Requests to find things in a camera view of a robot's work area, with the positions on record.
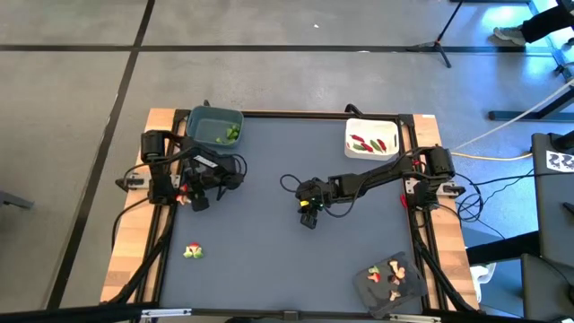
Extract white floor cable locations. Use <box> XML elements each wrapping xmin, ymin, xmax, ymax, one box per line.
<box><xmin>452</xmin><ymin>78</ymin><xmax>574</xmax><ymax>152</ymax></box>

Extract grey cabinet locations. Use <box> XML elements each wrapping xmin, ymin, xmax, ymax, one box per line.
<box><xmin>531</xmin><ymin>131</ymin><xmax>574</xmax><ymax>270</ymax></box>

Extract white plastic object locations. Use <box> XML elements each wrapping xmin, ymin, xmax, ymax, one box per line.
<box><xmin>469</xmin><ymin>262</ymin><xmax>498</xmax><ymax>304</ymax></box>

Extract black desk beam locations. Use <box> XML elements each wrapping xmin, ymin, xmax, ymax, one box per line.
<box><xmin>465</xmin><ymin>231</ymin><xmax>542</xmax><ymax>266</ymax></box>

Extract black floor cables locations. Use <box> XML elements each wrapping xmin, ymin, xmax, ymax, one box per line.
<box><xmin>455</xmin><ymin>168</ymin><xmax>539</xmax><ymax>241</ymax></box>

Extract grey box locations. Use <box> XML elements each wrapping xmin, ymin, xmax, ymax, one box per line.
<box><xmin>519</xmin><ymin>253</ymin><xmax>574</xmax><ymax>323</ymax></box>

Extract black tripod stand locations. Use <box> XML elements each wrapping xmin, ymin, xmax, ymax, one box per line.
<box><xmin>405</xmin><ymin>0</ymin><xmax>467</xmax><ymax>69</ymax></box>

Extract black aluminium table frame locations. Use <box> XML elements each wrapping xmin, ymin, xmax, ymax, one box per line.
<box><xmin>99</xmin><ymin>107</ymin><xmax>482</xmax><ymax>323</ymax></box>

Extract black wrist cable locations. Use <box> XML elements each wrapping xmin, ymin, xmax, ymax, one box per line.
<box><xmin>217</xmin><ymin>153</ymin><xmax>248</xmax><ymax>202</ymax></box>
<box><xmin>279</xmin><ymin>172</ymin><xmax>360</xmax><ymax>220</ymax></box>

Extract yellow floor cable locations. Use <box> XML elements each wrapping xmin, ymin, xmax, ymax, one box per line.
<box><xmin>450</xmin><ymin>151</ymin><xmax>535</xmax><ymax>162</ymax></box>

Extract white plastic basket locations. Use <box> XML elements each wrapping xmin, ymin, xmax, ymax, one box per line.
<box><xmin>344</xmin><ymin>117</ymin><xmax>402</xmax><ymax>162</ymax></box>

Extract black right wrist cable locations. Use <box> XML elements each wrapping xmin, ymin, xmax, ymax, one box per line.
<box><xmin>279</xmin><ymin>172</ymin><xmax>360</xmax><ymax>220</ymax></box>

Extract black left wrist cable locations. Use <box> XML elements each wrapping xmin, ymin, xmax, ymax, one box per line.
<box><xmin>217</xmin><ymin>153</ymin><xmax>248</xmax><ymax>202</ymax></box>

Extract silver metal bracket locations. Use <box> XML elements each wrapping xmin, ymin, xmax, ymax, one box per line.
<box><xmin>388</xmin><ymin>313</ymin><xmax>443</xmax><ymax>323</ymax></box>
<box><xmin>140</xmin><ymin>308</ymin><xmax>193</xmax><ymax>320</ymax></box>

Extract white paper black print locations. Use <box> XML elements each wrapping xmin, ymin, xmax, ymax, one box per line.
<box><xmin>545</xmin><ymin>150</ymin><xmax>574</xmax><ymax>174</ymax></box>

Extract teal plastic basket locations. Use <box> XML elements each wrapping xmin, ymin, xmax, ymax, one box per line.
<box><xmin>185</xmin><ymin>105</ymin><xmax>245</xmax><ymax>150</ymax></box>

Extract black desk leg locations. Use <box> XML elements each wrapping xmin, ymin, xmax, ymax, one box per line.
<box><xmin>487</xmin><ymin>75</ymin><xmax>574</xmax><ymax>122</ymax></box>

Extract dark grey plastic basket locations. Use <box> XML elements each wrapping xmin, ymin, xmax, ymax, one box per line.
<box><xmin>352</xmin><ymin>250</ymin><xmax>430</xmax><ymax>320</ymax></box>

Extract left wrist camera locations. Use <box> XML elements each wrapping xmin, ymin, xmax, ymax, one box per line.
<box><xmin>191</xmin><ymin>195</ymin><xmax>211</xmax><ymax>214</ymax></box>

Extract black power cable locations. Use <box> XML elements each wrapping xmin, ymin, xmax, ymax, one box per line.
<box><xmin>110</xmin><ymin>196</ymin><xmax>152</xmax><ymax>252</ymax></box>

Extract grey floor object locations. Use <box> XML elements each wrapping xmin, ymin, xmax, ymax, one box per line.
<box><xmin>0</xmin><ymin>189</ymin><xmax>35</xmax><ymax>211</ymax></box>

